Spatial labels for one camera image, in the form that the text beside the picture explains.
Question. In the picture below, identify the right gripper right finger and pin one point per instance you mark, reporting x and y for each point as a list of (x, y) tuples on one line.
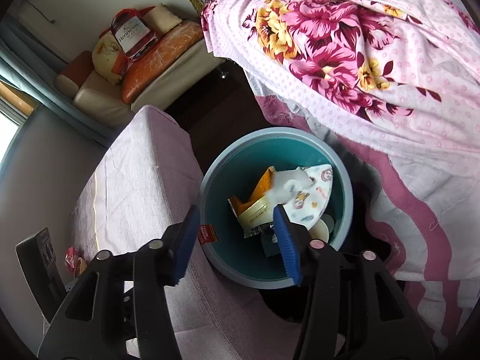
[(355, 309)]

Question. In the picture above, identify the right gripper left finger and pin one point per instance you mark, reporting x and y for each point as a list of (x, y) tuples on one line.
[(121, 297)]

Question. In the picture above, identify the red pink snack wrapper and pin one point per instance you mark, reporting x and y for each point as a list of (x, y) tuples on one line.
[(71, 261)]

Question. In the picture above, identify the white paper cup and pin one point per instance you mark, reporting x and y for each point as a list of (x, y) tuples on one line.
[(323, 228)]

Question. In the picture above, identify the yellow white paper packet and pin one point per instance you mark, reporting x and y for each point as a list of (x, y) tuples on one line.
[(257, 217)]

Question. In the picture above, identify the cartoon printed face mask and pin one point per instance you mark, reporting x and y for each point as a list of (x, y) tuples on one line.
[(303, 192)]

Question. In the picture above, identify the orange Ovaltine snack wrapper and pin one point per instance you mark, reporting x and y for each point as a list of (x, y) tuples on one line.
[(264, 184)]

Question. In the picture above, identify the brown coconut shell piece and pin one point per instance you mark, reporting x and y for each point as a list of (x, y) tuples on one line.
[(81, 266)]

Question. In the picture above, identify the teal plastic trash bin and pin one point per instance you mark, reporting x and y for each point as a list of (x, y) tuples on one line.
[(256, 261)]

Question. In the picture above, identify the cream leather sofa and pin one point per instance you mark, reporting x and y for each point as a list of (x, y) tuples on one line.
[(158, 79)]

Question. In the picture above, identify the grey curtain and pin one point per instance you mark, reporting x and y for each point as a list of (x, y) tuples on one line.
[(29, 66)]

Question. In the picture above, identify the cream cartoon pillow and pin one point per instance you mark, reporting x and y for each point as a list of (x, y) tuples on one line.
[(109, 60)]

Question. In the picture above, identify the red Hennessy gift bag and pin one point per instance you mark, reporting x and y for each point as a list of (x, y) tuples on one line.
[(132, 33)]

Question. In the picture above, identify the orange seat cushion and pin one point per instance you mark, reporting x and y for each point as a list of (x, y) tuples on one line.
[(159, 58)]

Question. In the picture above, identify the pink floral quilt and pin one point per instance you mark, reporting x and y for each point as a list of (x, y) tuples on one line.
[(395, 83)]

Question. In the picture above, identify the beige small pillow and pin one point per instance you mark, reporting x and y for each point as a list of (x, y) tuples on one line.
[(162, 20)]

